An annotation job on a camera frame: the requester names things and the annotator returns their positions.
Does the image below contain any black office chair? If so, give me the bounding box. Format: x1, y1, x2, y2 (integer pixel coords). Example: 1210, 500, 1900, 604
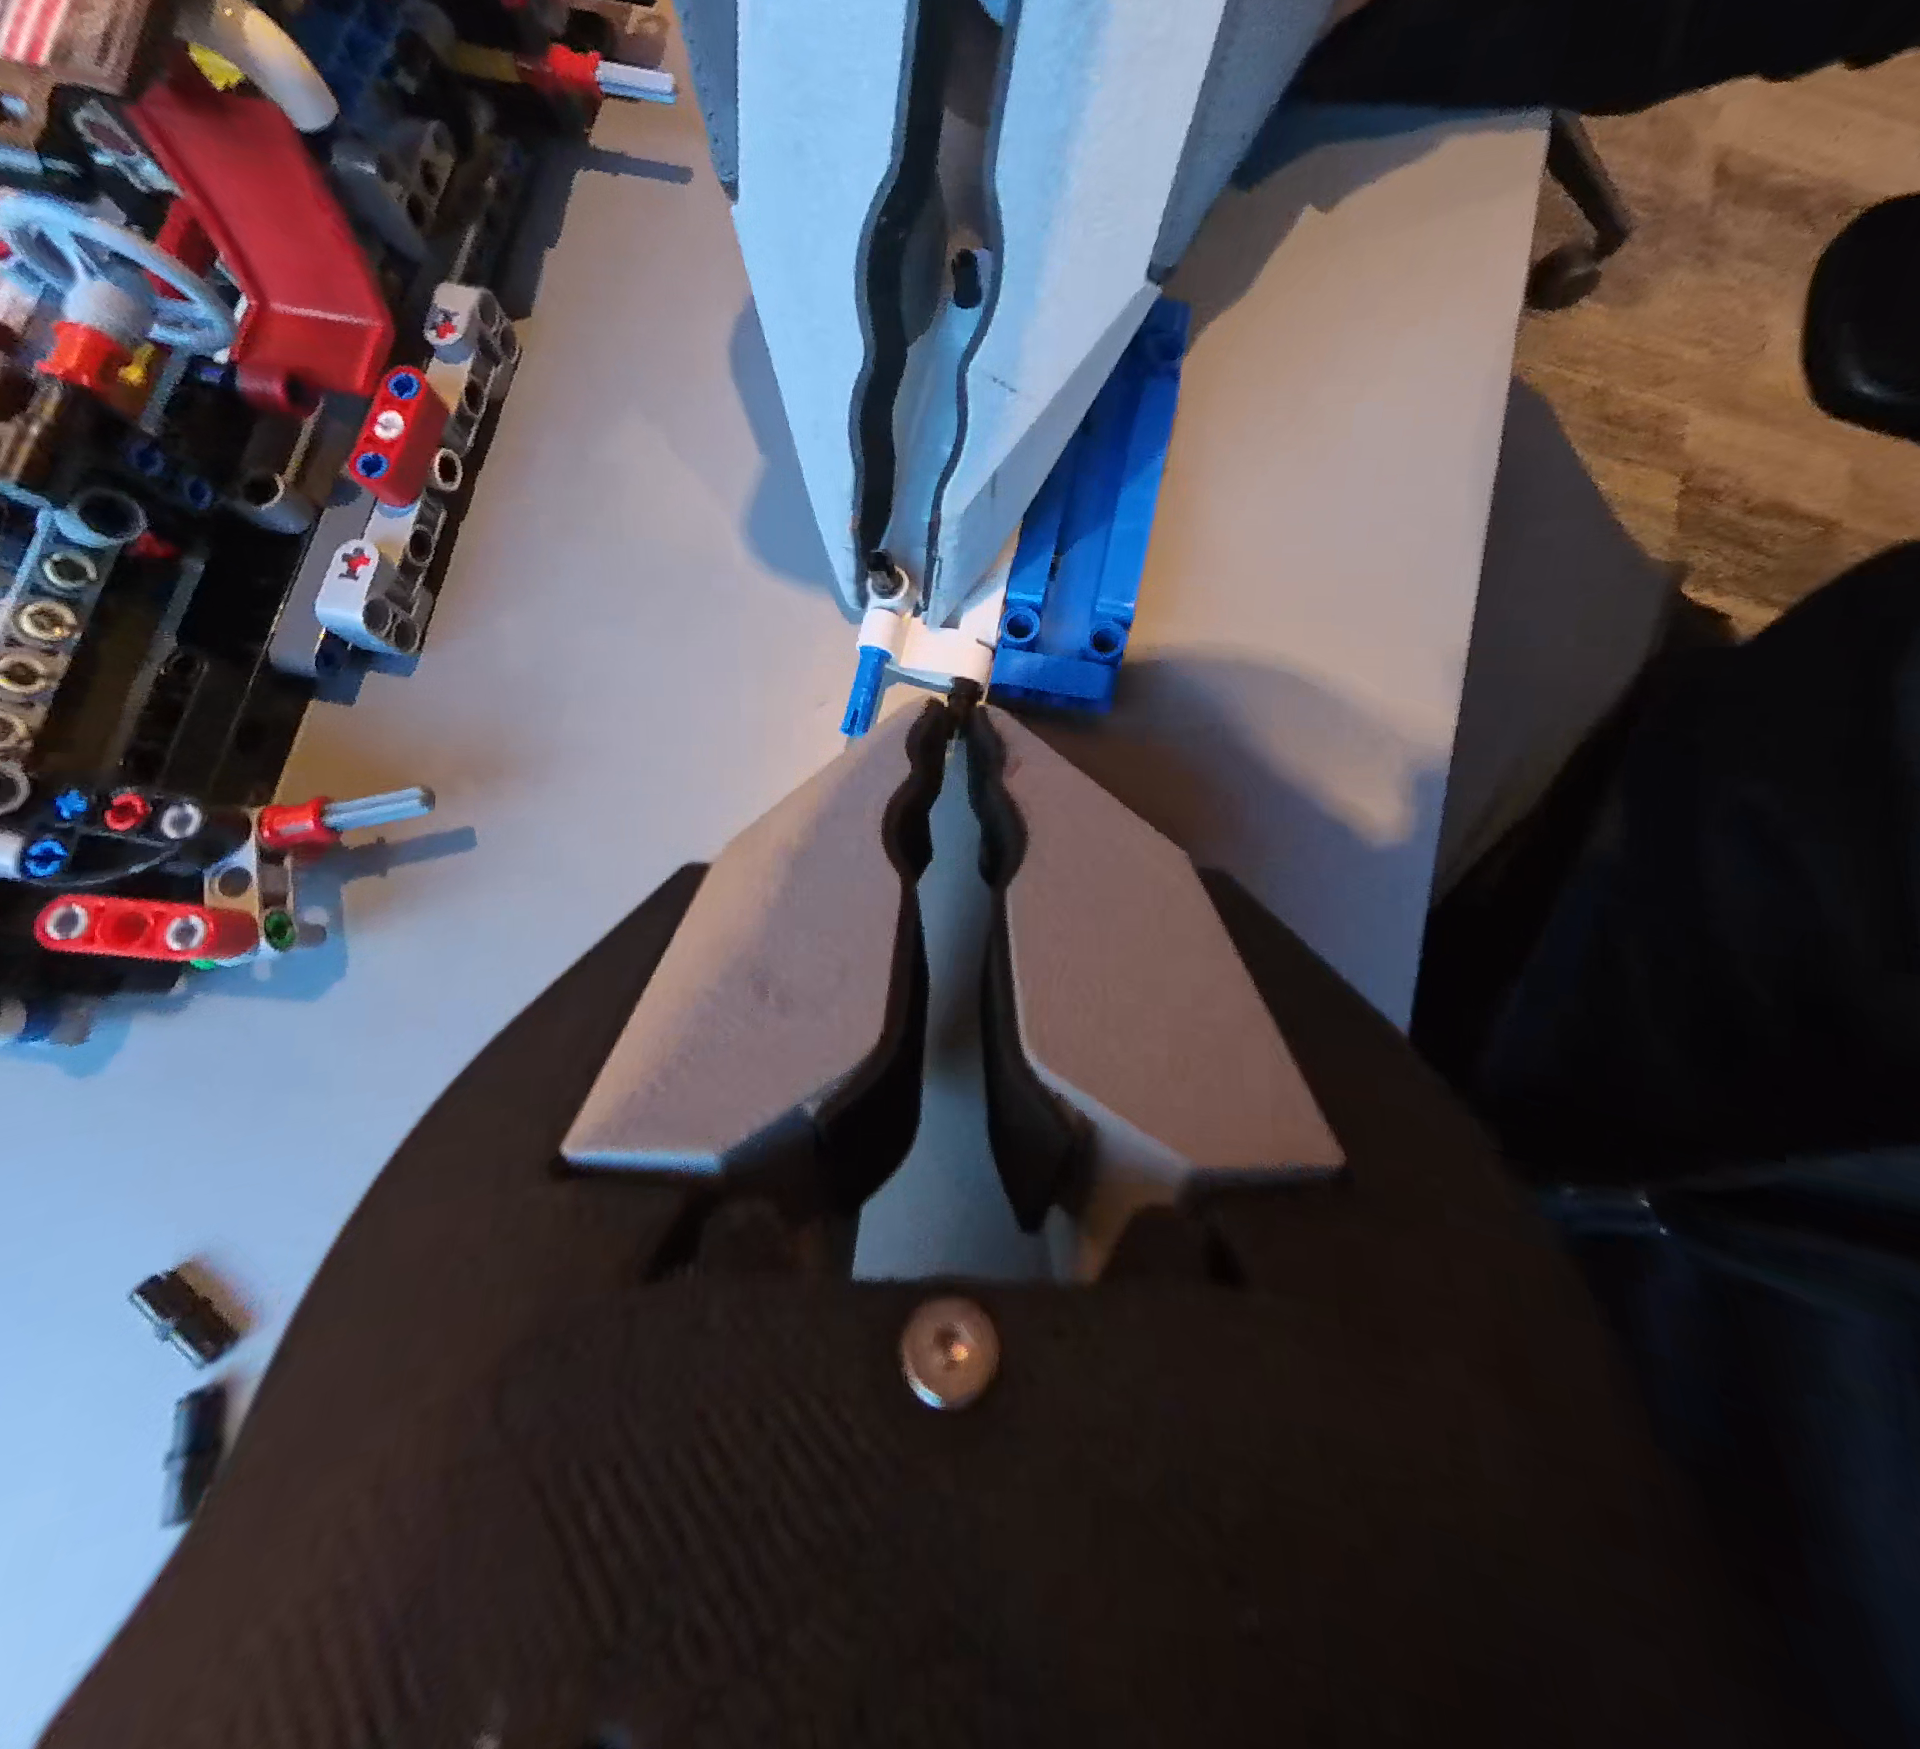
1527, 111, 1920, 442

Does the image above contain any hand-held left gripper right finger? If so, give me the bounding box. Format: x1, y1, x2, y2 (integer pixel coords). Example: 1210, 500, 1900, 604
965, 713, 1349, 1235

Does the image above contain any black brick race car model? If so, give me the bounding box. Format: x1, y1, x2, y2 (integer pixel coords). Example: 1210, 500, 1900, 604
0, 0, 677, 1037

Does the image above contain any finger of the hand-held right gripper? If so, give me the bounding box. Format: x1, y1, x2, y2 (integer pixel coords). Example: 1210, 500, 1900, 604
730, 0, 951, 611
928, 0, 1263, 621

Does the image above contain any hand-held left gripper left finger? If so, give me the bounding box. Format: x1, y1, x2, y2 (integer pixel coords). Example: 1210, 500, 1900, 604
557, 707, 956, 1201

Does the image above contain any grey desk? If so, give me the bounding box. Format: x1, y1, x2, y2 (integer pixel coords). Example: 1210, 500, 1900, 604
0, 0, 1555, 1732

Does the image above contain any white brick panel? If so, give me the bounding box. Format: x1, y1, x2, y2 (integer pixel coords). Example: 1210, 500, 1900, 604
856, 207, 1003, 689

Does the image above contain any blue brick panel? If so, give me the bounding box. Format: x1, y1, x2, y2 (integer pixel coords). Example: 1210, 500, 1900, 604
993, 297, 1195, 715

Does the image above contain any person's grey trouser leg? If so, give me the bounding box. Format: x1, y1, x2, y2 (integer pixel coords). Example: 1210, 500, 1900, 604
1421, 375, 1683, 1033

